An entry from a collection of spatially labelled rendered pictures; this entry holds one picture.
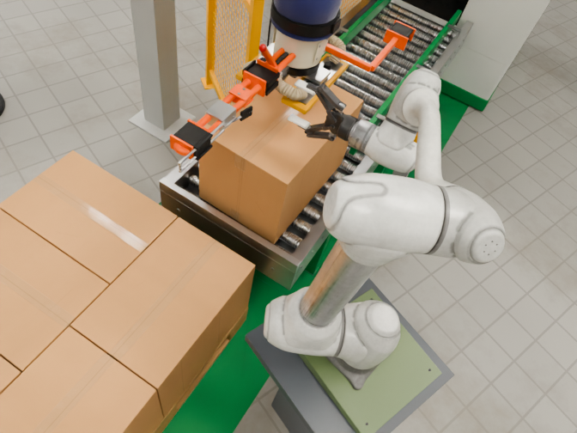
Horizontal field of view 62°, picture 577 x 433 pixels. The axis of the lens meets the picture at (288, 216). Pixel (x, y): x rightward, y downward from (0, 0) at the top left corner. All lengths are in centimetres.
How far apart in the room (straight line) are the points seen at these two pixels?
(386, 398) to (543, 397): 136
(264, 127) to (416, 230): 113
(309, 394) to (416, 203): 88
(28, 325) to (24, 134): 161
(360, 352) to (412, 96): 72
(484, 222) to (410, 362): 88
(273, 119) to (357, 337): 93
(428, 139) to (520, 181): 245
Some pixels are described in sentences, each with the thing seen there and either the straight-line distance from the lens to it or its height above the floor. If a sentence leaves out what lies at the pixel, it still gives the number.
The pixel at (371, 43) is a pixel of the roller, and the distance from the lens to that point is 322.
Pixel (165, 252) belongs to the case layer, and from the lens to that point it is 199.
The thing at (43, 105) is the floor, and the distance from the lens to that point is 346.
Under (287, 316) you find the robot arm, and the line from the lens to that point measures 131.
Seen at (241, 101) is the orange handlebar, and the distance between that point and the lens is 147.
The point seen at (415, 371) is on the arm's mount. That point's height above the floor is 77.
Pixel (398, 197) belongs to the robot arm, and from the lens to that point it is 84.
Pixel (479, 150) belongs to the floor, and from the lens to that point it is 367.
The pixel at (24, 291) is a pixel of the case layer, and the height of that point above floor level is 54.
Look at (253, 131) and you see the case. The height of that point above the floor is 95.
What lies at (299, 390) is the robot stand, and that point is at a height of 75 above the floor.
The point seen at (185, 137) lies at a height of 129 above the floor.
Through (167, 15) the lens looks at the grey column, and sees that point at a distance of 274.
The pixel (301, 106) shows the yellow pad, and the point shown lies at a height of 116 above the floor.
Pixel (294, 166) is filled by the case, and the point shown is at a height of 95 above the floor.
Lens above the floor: 224
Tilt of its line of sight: 53 degrees down
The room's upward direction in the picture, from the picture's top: 14 degrees clockwise
